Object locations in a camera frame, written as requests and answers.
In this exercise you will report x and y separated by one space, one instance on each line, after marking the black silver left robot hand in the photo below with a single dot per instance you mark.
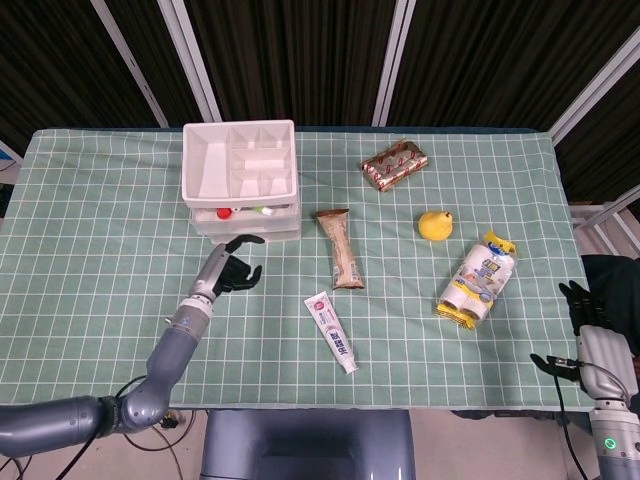
212 272

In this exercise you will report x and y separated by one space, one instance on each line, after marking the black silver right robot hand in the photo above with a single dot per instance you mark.
602 360

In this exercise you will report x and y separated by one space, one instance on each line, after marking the red capped small bottle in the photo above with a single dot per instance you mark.
224 214

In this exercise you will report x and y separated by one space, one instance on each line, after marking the clear plastic drawer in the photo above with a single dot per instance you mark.
285 220

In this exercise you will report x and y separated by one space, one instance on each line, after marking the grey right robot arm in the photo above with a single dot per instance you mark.
617 445

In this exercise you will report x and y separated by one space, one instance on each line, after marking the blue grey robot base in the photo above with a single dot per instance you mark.
305 445

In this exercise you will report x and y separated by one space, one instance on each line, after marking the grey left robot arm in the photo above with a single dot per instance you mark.
170 355

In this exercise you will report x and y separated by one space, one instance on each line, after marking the white plastic drawer cabinet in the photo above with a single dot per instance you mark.
207 160

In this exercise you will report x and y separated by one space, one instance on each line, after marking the person in dark clothing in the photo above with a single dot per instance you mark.
615 290

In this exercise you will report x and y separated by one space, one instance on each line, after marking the green checkered tablecloth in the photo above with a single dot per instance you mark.
150 225

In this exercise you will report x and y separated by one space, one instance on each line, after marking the green white small tube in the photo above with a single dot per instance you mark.
262 210

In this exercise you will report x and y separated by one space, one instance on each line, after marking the brown snack bar wrapper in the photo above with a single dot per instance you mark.
341 250

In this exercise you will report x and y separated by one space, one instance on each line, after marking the white pink toothpaste tube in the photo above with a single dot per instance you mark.
332 332

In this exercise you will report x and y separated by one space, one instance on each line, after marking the yellow pack of white rolls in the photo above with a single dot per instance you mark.
480 280

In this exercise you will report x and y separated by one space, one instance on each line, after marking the gold red snack package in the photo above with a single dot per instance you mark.
395 165

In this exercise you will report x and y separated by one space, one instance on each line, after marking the yellow lemon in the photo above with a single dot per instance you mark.
435 227

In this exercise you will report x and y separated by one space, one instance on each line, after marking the aluminium frame rack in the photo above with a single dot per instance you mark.
600 225

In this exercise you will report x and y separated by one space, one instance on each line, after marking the white frame post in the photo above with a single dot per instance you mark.
130 62
192 60
595 90
395 60

